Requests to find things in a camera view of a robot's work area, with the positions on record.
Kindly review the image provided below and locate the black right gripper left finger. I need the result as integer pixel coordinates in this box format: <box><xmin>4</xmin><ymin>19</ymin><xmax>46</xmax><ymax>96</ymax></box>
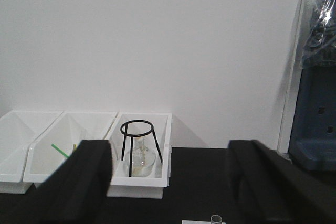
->
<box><xmin>24</xmin><ymin>140</ymin><xmax>112</xmax><ymax>223</ymax></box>

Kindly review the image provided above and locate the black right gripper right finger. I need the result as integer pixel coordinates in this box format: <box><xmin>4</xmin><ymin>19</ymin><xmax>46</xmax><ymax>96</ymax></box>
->
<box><xmin>226</xmin><ymin>140</ymin><xmax>335</xmax><ymax>223</ymax></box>

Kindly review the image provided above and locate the grey pegboard drying rack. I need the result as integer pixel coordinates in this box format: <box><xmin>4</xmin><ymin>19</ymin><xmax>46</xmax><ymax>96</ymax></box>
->
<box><xmin>288</xmin><ymin>0</ymin><xmax>336</xmax><ymax>172</ymax></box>

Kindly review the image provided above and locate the white middle storage bin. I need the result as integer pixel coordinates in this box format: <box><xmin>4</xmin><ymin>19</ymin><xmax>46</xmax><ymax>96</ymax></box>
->
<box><xmin>23</xmin><ymin>111</ymin><xmax>117</xmax><ymax>186</ymax></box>

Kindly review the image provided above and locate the white storage bin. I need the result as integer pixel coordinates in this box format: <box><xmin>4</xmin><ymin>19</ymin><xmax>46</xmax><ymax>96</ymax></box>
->
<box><xmin>1</xmin><ymin>110</ymin><xmax>62</xmax><ymax>194</ymax></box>
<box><xmin>23</xmin><ymin>111</ymin><xmax>117</xmax><ymax>186</ymax></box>
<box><xmin>107</xmin><ymin>112</ymin><xmax>172</xmax><ymax>199</ymax></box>

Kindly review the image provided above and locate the green stick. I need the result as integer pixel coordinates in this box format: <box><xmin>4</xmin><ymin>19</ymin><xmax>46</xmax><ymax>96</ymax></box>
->
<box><xmin>51</xmin><ymin>144</ymin><xmax>69</xmax><ymax>158</ymax></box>

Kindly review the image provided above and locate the glass alcohol lamp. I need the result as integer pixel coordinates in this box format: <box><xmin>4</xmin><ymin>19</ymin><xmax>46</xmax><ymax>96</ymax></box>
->
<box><xmin>124</xmin><ymin>137</ymin><xmax>156</xmax><ymax>177</ymax></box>

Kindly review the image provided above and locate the white right storage bin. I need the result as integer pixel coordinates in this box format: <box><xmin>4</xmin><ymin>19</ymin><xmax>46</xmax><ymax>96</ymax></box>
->
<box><xmin>107</xmin><ymin>112</ymin><xmax>172</xmax><ymax>199</ymax></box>

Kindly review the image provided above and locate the white left storage bin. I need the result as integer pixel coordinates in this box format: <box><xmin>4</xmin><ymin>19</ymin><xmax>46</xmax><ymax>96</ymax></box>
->
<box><xmin>1</xmin><ymin>110</ymin><xmax>62</xmax><ymax>194</ymax></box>

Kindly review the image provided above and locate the clear plastic bag of pegs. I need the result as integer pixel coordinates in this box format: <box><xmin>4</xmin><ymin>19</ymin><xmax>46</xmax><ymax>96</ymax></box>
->
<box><xmin>300</xmin><ymin>0</ymin><xmax>335</xmax><ymax>69</ymax></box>

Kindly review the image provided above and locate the black wire tripod stand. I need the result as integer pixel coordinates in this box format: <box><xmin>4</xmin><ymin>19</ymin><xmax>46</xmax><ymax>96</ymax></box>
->
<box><xmin>120</xmin><ymin>120</ymin><xmax>163</xmax><ymax>177</ymax></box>

